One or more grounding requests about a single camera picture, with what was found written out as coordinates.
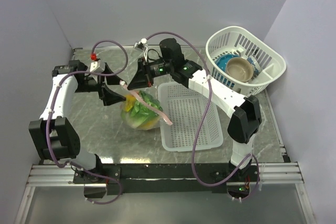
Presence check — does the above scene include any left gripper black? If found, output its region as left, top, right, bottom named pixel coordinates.
left=75, top=63, right=127, bottom=105

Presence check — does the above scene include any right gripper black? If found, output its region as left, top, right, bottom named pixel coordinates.
left=127, top=57, right=173, bottom=91

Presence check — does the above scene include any clear zip bag pink slider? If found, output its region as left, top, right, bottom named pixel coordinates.
left=119, top=81, right=173, bottom=131

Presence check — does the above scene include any fake green lettuce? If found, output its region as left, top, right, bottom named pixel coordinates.
left=129, top=90, right=163, bottom=123

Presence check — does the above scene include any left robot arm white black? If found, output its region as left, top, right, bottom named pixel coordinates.
left=28, top=60, right=125, bottom=183

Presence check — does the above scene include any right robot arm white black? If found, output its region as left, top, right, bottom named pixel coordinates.
left=128, top=38, right=261, bottom=181

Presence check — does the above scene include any white perforated shallow tray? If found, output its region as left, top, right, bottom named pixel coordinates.
left=157, top=82, right=224, bottom=152

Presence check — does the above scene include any blue plate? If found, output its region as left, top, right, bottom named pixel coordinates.
left=215, top=54, right=238, bottom=73

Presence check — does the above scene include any white slatted dish basket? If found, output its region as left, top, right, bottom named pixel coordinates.
left=205, top=26, right=287, bottom=96

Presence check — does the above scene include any beige bowl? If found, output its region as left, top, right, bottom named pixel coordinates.
left=225, top=57, right=254, bottom=82

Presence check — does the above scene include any white blue patterned dish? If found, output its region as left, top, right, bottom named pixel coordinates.
left=247, top=56, right=262, bottom=76

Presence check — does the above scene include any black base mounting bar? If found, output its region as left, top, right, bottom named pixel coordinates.
left=73, top=163, right=259, bottom=198

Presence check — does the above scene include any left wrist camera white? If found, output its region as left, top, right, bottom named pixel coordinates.
left=89, top=60, right=104, bottom=73

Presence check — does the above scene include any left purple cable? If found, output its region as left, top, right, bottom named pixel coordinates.
left=46, top=40, right=129, bottom=206

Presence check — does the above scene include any purple cable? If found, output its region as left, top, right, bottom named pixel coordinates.
left=46, top=40, right=129, bottom=206
left=145, top=31, right=262, bottom=201

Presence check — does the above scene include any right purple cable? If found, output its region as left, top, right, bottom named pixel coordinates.
left=145, top=31, right=262, bottom=201

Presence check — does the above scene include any aluminium frame rail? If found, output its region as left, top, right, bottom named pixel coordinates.
left=15, top=163, right=316, bottom=223

